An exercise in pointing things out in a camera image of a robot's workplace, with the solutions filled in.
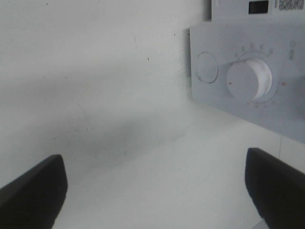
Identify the white microwave oven body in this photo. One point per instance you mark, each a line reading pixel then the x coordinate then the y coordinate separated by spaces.
pixel 271 30

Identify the white timer knob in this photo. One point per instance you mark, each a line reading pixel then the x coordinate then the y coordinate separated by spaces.
pixel 249 79

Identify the round door release button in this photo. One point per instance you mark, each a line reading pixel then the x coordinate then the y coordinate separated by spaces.
pixel 206 68

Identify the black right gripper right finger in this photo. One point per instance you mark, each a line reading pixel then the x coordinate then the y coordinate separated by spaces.
pixel 277 190

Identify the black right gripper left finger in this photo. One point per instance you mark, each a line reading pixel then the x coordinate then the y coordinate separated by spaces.
pixel 34 199

